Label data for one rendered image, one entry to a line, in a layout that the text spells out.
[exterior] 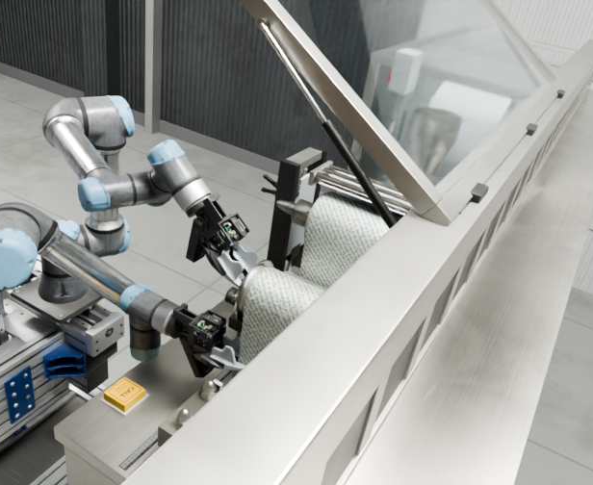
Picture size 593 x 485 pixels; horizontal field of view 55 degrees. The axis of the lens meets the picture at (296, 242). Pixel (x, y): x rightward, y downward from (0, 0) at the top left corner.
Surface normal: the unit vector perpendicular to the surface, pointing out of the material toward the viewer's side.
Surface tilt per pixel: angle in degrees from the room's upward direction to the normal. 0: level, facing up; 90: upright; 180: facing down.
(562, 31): 90
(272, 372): 0
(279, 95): 90
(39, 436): 0
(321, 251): 92
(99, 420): 0
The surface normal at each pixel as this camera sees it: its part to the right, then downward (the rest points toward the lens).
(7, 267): 0.36, 0.44
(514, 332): 0.15, -0.85
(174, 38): -0.48, 0.39
